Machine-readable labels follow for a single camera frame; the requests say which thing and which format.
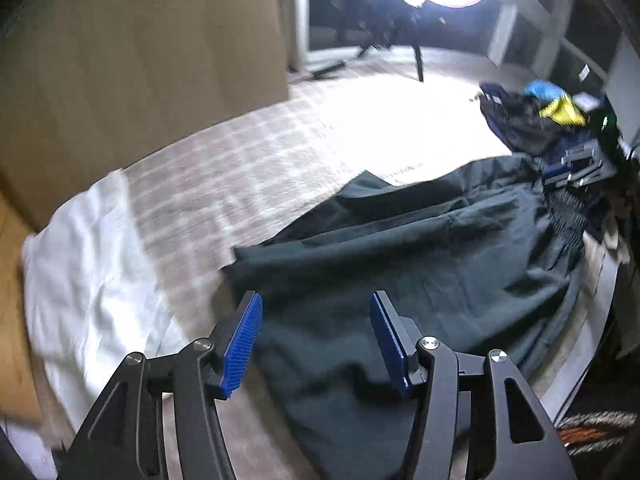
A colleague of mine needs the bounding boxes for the dark grey pants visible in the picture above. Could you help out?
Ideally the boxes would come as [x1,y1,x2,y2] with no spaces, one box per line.
[220,155,601,480]

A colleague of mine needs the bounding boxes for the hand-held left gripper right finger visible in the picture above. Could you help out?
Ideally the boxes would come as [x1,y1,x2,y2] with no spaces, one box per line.
[369,290,581,480]

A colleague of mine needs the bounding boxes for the light blue garment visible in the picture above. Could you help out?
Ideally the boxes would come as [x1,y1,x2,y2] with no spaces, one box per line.
[523,79,569,104]

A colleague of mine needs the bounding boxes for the orange and grey knitted rug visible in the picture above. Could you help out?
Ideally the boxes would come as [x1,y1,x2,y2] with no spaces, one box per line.
[557,409,639,457]

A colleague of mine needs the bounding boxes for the wooden wardrobe panel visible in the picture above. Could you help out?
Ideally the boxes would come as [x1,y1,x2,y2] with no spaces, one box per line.
[0,0,292,232]

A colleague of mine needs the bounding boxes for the black power adapter with cable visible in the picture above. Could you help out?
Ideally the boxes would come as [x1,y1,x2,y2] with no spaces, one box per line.
[309,60,348,82]

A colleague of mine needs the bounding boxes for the white cloth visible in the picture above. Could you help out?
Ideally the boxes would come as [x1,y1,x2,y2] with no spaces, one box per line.
[20,170,177,442]

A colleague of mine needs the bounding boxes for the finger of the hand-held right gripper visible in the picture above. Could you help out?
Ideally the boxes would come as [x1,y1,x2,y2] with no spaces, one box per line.
[542,164,602,189]
[559,146,609,167]

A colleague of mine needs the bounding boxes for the black tripod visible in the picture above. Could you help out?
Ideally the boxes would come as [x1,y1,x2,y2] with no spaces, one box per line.
[344,0,427,84]

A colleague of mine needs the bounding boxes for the navy blue garment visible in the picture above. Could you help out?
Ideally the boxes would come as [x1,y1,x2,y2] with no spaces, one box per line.
[477,80,601,162]

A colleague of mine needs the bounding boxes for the white window frame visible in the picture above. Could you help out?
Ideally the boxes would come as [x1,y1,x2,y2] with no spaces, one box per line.
[289,0,314,72]

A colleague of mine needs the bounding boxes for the yellow garment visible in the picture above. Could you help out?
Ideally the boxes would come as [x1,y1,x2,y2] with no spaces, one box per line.
[537,94,589,127]

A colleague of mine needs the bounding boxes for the white bed edge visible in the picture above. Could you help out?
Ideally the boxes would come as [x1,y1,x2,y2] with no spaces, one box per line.
[540,250,622,412]

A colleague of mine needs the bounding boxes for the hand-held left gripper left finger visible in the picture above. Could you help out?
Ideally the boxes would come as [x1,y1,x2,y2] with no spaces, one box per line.
[57,290,264,480]

